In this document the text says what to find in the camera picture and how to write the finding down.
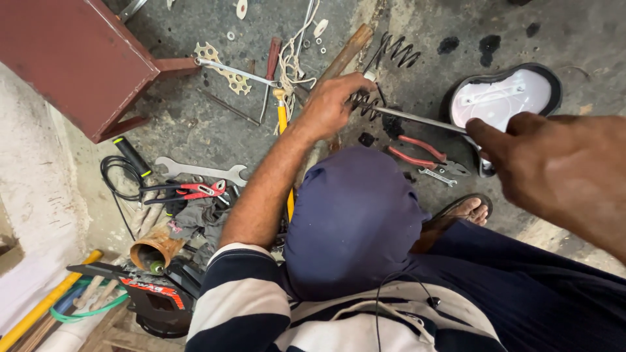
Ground person's left hand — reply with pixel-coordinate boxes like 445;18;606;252
296;72;378;145

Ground person's right hand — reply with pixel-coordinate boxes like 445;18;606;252
465;111;595;235

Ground small black coil spring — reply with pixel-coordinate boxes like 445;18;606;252
348;88;388;122

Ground long silver ring spanner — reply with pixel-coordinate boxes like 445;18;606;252
376;105;497;178

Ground black and white bicycle saddle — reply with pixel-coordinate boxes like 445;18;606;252
442;63;563;143

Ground large black coil spring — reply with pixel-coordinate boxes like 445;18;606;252
362;31;422;75

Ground small silver spanner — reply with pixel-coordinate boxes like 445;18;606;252
418;167;458;188

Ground thin silver spoke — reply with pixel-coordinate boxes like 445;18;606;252
293;0;317;80

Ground person's bare foot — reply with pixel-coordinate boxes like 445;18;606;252
442;197;490;227

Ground black sandal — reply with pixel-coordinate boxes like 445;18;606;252
422;193;494;233

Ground silver socket spanner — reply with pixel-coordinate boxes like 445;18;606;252
195;57;283;89

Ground thin dark metal rod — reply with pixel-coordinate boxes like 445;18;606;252
197;87;261;127

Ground person's blue trousers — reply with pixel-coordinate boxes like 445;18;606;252
283;146;626;352

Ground cream flat multi-hole wrench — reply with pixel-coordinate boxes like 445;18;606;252
194;41;253;96

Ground large silver open-end spanner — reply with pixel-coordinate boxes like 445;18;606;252
155;156;248;188

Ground red and black snips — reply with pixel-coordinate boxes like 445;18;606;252
139;179;229;206

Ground grey rag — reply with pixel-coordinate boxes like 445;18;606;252
166;198;231;269

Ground black grip with yellow band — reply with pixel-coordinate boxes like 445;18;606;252
112;136;154;179

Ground silver metal bar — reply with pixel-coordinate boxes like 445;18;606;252
117;0;148;23

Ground person's striped shirt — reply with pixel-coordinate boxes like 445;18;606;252
185;242;507;352

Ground maroon metal stool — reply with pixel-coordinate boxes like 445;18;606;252
0;0;202;144

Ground black guard with red print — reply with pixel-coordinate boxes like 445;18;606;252
67;261;206;339

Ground pale wooden stick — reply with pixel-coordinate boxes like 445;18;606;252
89;208;168;313
73;204;157;310

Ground yellow stick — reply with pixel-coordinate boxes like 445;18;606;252
0;249;105;352

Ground brown wooden tool handle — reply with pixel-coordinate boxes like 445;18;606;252
313;23;375;90

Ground red-handled pliers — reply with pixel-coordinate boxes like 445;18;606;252
387;134;473;178

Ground white tangled string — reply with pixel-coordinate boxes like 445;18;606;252
273;0;321;136

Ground yellow-handled screwdriver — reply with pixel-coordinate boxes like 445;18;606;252
272;88;296;224

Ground red-handled screwdriver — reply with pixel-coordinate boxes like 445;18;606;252
258;37;283;125

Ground black earphone cable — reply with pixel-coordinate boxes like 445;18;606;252
374;271;442;352

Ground wooden plank frame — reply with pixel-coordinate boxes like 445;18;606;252
10;303;187;352

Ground green hose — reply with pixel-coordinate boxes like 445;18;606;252
49;276;131;325

